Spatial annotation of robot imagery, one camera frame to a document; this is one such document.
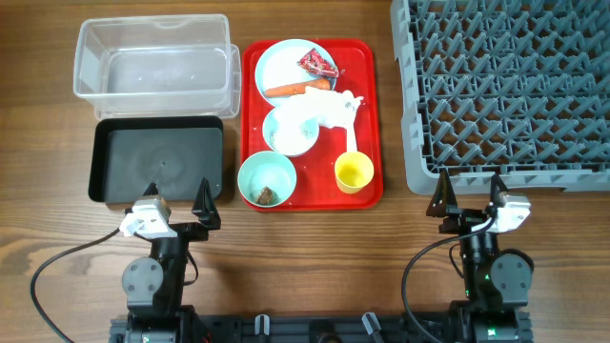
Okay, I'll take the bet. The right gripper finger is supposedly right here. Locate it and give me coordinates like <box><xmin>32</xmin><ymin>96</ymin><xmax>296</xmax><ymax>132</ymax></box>
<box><xmin>426</xmin><ymin>171</ymin><xmax>458</xmax><ymax>217</ymax></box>
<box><xmin>490</xmin><ymin>173</ymin><xmax>508</xmax><ymax>206</ymax></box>

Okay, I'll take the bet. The brown food scrap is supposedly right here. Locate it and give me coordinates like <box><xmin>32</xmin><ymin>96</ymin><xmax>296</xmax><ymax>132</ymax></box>
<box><xmin>254</xmin><ymin>187</ymin><xmax>279</xmax><ymax>207</ymax></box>

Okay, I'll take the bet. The mint green bowl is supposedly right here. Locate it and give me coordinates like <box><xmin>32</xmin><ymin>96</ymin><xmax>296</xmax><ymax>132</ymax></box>
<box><xmin>237</xmin><ymin>151</ymin><xmax>297</xmax><ymax>209</ymax></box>

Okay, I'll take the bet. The light blue rice bowl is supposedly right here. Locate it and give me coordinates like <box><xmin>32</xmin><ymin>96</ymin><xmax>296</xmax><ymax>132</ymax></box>
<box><xmin>262</xmin><ymin>108</ymin><xmax>319</xmax><ymax>157</ymax></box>

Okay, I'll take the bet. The white tissue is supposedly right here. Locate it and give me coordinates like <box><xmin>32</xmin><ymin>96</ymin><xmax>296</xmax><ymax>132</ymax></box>
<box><xmin>274</xmin><ymin>87</ymin><xmax>364</xmax><ymax>129</ymax></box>

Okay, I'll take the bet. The orange carrot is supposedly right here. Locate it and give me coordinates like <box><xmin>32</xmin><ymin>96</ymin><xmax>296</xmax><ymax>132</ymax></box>
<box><xmin>264</xmin><ymin>78</ymin><xmax>331</xmax><ymax>98</ymax></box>

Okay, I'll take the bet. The red snack wrapper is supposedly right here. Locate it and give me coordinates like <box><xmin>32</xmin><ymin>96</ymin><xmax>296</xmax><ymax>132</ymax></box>
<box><xmin>297</xmin><ymin>49</ymin><xmax>339</xmax><ymax>78</ymax></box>

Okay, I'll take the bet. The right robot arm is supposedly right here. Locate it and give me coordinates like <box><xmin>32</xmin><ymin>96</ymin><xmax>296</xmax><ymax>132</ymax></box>
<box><xmin>426</xmin><ymin>171</ymin><xmax>535</xmax><ymax>343</ymax></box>

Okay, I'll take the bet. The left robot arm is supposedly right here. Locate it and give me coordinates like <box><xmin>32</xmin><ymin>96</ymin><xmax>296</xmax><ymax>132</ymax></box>
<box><xmin>119</xmin><ymin>178</ymin><xmax>221</xmax><ymax>343</ymax></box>

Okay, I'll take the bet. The black waste tray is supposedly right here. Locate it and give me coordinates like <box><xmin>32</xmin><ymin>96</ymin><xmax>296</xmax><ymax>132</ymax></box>
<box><xmin>88</xmin><ymin>116</ymin><xmax>224</xmax><ymax>204</ymax></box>

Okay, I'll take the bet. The grey dishwasher rack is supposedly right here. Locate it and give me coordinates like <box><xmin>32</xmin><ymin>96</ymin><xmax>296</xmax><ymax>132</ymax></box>
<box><xmin>390</xmin><ymin>0</ymin><xmax>609</xmax><ymax>194</ymax></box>

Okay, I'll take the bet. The yellow plastic cup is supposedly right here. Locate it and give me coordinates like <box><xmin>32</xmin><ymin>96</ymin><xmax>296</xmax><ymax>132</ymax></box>
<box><xmin>335</xmin><ymin>151</ymin><xmax>375</xmax><ymax>194</ymax></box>

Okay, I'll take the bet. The white plastic spoon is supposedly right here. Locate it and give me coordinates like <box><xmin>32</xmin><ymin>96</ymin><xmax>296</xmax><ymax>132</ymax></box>
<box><xmin>345</xmin><ymin>125</ymin><xmax>357</xmax><ymax>152</ymax></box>

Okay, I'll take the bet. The red serving tray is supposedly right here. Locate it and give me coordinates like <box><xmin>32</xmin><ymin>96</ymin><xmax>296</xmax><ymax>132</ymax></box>
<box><xmin>240</xmin><ymin>39</ymin><xmax>383</xmax><ymax>212</ymax></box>

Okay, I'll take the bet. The clear plastic bin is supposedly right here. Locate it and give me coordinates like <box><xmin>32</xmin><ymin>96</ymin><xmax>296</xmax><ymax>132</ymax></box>
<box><xmin>72</xmin><ymin>14</ymin><xmax>241</xmax><ymax>120</ymax></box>

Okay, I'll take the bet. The light blue plate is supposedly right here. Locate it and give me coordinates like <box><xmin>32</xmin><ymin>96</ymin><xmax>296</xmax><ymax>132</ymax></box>
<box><xmin>254</xmin><ymin>39</ymin><xmax>336</xmax><ymax>107</ymax></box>

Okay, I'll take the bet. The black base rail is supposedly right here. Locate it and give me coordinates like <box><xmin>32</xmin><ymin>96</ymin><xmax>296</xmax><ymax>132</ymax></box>
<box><xmin>108</xmin><ymin>313</ymin><xmax>533</xmax><ymax>343</ymax></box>

